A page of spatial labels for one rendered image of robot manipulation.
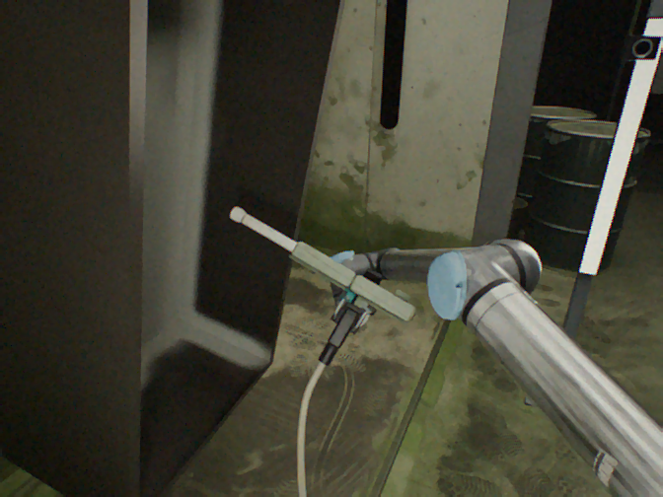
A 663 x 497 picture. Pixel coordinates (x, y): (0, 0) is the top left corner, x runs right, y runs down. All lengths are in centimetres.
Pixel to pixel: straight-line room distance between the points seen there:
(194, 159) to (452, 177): 171
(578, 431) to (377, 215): 231
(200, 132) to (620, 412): 106
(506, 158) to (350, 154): 88
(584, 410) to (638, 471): 9
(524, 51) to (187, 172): 178
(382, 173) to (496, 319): 210
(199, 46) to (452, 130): 169
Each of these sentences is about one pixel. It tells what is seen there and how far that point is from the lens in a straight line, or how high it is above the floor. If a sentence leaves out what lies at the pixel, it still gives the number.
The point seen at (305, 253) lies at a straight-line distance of 107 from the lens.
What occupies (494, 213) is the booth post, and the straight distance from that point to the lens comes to 274.
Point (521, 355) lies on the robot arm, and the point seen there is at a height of 95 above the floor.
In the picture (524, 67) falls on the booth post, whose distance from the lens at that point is 259.
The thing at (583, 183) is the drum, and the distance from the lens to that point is 317.
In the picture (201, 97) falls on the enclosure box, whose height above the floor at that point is 123.
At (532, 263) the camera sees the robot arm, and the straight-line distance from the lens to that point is 92.
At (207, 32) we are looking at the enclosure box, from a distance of 124.
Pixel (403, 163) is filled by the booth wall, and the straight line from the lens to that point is 276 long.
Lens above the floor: 138
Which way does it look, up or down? 25 degrees down
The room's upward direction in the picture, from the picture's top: 1 degrees clockwise
